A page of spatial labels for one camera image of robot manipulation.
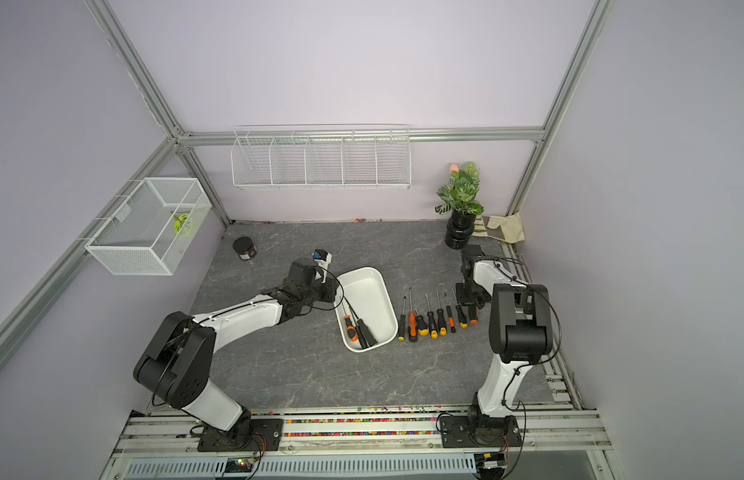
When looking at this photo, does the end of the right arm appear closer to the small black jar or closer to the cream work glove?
the cream work glove

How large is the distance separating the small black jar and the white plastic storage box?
1.34 ft

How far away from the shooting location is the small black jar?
1101 mm

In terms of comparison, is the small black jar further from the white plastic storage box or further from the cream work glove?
the cream work glove

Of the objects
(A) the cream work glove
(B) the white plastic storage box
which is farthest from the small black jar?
(A) the cream work glove

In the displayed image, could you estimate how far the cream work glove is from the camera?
1.18 m
